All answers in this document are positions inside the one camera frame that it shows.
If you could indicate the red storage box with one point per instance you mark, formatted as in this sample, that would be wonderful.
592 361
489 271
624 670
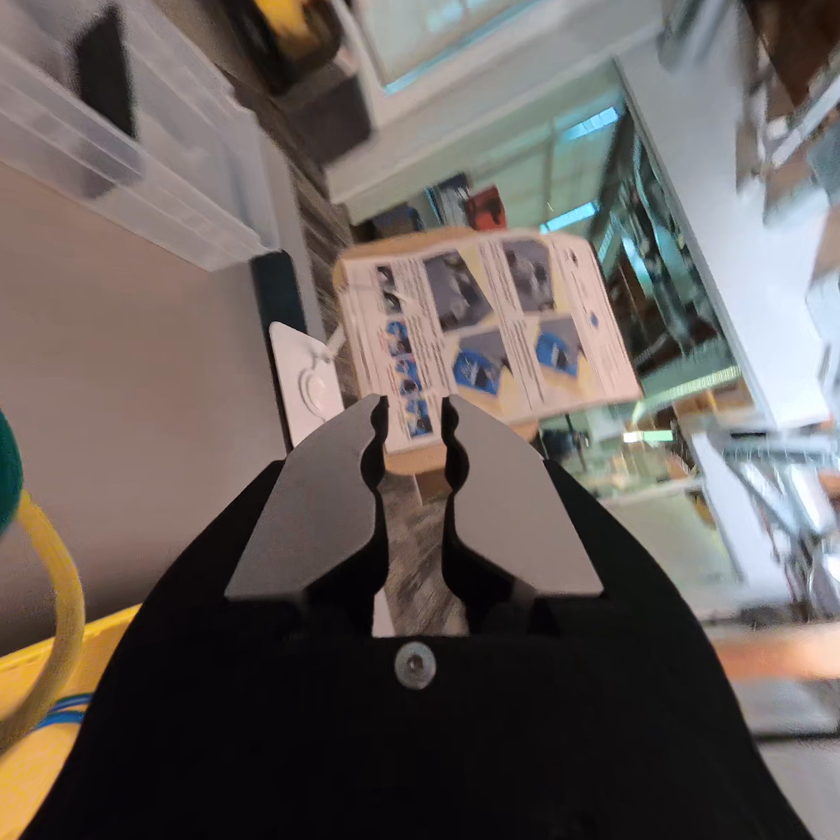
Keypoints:
487 208

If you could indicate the yellow plastic bin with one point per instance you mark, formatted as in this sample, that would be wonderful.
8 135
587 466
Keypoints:
26 774

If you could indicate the white stand base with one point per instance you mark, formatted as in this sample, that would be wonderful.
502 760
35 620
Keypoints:
295 394

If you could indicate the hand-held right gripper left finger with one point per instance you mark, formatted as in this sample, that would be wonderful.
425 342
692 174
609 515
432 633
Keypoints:
308 518

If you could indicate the clear plastic bin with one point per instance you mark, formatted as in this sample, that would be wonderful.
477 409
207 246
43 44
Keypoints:
184 164

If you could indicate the cardboard box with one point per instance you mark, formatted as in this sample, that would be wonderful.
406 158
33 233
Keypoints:
430 485

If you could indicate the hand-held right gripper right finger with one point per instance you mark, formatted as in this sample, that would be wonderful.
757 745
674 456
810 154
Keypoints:
525 518

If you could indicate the wooden backing board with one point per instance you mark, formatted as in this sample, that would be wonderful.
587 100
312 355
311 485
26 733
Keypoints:
420 459

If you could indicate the large grid window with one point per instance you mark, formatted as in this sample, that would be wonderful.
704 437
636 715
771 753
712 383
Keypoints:
420 33

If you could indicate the printed instruction sheet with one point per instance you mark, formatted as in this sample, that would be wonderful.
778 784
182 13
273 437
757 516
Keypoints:
499 315

